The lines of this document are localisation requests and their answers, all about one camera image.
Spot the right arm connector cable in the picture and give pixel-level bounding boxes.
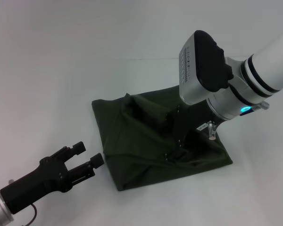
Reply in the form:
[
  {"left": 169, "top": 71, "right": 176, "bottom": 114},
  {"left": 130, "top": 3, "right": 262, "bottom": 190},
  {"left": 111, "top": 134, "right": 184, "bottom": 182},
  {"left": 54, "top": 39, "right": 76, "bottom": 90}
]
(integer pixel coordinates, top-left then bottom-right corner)
[{"left": 207, "top": 101, "right": 271, "bottom": 142}]

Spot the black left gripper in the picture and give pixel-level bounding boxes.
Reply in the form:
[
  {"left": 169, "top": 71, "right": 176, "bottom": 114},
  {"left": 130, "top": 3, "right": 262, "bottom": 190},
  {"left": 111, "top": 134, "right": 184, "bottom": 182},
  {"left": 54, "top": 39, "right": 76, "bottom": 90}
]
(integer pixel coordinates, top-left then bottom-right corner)
[{"left": 0, "top": 141, "right": 105, "bottom": 215}]

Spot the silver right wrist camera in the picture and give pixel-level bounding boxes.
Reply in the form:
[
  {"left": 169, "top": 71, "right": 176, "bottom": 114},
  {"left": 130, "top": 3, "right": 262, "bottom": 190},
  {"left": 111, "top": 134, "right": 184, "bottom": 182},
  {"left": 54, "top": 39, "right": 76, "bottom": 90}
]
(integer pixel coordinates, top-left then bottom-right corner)
[{"left": 179, "top": 30, "right": 234, "bottom": 105}]

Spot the dark green shirt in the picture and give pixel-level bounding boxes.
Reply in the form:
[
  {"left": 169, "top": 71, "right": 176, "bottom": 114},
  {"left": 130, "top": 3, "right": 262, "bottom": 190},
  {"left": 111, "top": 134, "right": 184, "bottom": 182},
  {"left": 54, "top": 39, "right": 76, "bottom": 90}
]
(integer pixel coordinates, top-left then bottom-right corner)
[{"left": 91, "top": 86, "right": 233, "bottom": 192}]

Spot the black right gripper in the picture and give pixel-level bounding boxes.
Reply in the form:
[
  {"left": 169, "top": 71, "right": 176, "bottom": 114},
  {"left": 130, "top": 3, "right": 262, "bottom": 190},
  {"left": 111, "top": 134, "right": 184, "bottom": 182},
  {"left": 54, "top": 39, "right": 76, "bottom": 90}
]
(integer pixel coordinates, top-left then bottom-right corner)
[{"left": 164, "top": 100, "right": 222, "bottom": 163}]

